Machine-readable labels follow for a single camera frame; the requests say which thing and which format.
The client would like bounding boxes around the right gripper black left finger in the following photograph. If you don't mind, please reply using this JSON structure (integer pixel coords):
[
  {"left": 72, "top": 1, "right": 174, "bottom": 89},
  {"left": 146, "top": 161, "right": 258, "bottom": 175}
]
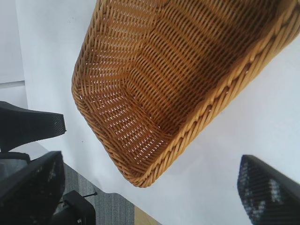
[{"left": 0, "top": 151, "right": 66, "bottom": 225}]

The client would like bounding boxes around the black table clamp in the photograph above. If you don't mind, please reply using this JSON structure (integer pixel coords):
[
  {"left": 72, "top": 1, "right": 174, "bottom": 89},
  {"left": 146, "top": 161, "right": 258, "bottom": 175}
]
[{"left": 50, "top": 190, "right": 96, "bottom": 225}]

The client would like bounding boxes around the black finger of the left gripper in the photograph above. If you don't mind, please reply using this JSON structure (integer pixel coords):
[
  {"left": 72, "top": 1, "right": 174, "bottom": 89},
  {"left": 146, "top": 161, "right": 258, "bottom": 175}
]
[
  {"left": 0, "top": 152, "right": 31, "bottom": 163},
  {"left": 0, "top": 100, "right": 67, "bottom": 153}
]

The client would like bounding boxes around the tan woven wicker basket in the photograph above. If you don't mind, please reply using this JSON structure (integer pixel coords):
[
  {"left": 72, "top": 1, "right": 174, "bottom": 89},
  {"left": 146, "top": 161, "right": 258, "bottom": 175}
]
[{"left": 71, "top": 0, "right": 300, "bottom": 188}]

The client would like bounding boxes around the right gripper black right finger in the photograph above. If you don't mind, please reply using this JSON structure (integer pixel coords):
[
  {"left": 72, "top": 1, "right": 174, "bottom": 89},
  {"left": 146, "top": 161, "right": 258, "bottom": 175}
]
[{"left": 237, "top": 154, "right": 300, "bottom": 225}]

